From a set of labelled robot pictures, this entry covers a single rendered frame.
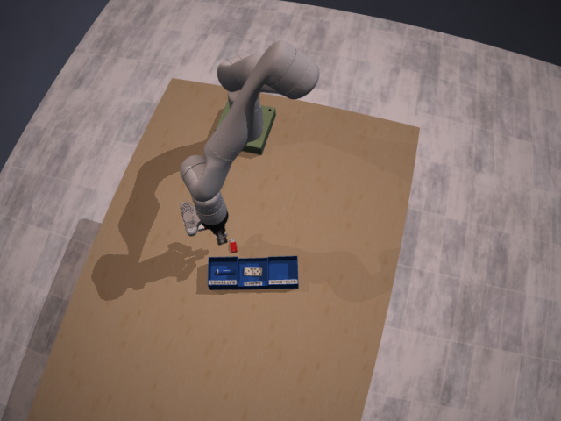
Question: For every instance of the blue rack of three bins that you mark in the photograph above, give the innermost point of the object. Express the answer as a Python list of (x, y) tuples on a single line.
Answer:
[(284, 268)]

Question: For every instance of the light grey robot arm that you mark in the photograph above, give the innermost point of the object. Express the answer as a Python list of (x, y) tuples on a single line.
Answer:
[(281, 67)]

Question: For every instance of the white domino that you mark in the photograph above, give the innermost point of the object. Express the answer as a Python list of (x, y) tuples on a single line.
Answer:
[(253, 271)]

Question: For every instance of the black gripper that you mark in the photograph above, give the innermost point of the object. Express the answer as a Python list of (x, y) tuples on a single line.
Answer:
[(219, 229)]

